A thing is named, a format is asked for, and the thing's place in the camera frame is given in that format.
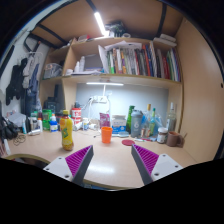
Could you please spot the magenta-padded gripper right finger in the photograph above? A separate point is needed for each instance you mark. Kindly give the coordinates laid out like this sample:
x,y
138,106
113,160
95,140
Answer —
x,y
146,159

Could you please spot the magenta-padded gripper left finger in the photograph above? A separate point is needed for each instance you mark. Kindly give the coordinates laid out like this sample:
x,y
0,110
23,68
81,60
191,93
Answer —
x,y
78,160

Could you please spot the yellow drink bottle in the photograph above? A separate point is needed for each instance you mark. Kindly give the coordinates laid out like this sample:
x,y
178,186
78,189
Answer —
x,y
66,133

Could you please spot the flat round red coaster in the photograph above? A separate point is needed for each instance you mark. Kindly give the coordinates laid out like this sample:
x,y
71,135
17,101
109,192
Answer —
x,y
128,142

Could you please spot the white-lidded brown jar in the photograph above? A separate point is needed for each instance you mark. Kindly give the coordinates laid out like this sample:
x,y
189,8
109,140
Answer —
x,y
162,135

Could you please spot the brown mug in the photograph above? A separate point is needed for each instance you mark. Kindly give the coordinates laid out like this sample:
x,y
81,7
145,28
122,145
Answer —
x,y
172,139

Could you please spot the grey shaker bottle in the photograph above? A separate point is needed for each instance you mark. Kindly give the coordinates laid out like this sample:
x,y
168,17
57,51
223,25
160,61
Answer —
x,y
136,125

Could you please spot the green-capped clear bottle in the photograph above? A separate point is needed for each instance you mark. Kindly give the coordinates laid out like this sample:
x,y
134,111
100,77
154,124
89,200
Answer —
x,y
153,123

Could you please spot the orange plastic cup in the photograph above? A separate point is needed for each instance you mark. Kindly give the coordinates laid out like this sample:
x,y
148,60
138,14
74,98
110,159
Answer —
x,y
106,135

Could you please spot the gold-capped clear glass bottle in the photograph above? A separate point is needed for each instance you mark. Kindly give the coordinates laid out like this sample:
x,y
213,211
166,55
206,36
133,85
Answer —
x,y
147,120

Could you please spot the blue-lidded white jar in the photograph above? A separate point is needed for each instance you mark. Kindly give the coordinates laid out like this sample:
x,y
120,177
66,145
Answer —
x,y
53,125

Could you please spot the white and blue carton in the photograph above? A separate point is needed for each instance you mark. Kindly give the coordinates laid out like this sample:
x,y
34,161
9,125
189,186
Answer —
x,y
118,125

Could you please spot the red and white canister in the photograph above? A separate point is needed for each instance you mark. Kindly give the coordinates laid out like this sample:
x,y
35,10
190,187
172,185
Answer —
x,y
76,115

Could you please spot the green glass bottle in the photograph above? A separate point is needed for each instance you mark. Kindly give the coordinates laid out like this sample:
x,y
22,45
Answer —
x,y
129,116

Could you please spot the white-capped clear glass bottle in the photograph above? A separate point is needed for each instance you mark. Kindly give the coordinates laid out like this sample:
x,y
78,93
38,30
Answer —
x,y
171,120

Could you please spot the magenta snack pouch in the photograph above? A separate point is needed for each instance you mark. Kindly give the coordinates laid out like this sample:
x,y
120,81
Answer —
x,y
104,120

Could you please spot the green plastic container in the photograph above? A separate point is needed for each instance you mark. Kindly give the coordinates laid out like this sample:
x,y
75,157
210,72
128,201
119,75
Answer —
x,y
46,118

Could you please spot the black box device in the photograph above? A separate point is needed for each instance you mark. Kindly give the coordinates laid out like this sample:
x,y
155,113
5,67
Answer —
x,y
51,105

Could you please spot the white power strip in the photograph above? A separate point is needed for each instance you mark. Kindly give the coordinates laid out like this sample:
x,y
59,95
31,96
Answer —
x,y
99,99

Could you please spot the white desk lamp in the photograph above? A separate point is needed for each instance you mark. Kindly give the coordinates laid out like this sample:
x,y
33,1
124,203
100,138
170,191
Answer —
x,y
105,84

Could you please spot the blue hanging garment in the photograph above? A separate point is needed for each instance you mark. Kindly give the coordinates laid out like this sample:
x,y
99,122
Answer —
x,y
33,86

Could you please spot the black hanging jacket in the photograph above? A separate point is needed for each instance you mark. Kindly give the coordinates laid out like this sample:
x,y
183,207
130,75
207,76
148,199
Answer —
x,y
15,83

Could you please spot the ceiling light strip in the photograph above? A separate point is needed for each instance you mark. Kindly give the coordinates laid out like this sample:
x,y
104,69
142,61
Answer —
x,y
100,22

